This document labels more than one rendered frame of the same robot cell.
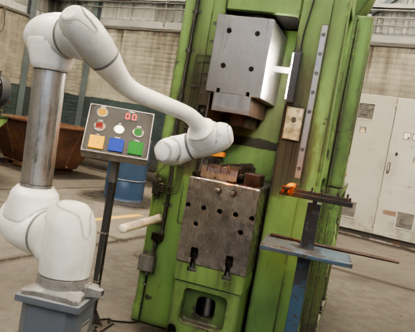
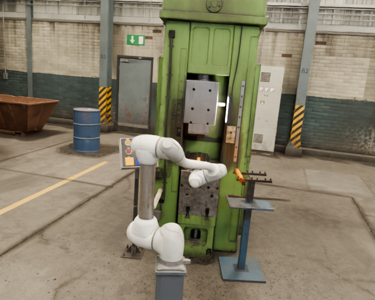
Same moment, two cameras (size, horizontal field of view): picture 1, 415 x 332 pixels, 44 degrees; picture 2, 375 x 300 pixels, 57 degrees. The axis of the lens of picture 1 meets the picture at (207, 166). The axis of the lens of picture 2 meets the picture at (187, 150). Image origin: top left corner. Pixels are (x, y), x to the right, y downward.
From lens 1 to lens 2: 1.20 m
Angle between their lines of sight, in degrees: 17
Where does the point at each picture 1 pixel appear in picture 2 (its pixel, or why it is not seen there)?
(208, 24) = (177, 81)
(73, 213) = (176, 231)
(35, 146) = (147, 201)
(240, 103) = (204, 128)
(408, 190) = (258, 120)
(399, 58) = not seen: hidden behind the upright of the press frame
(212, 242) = (197, 202)
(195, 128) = (212, 171)
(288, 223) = (231, 184)
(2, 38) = not seen: outside the picture
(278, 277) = (228, 212)
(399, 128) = not seen: hidden behind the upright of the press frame
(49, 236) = (168, 244)
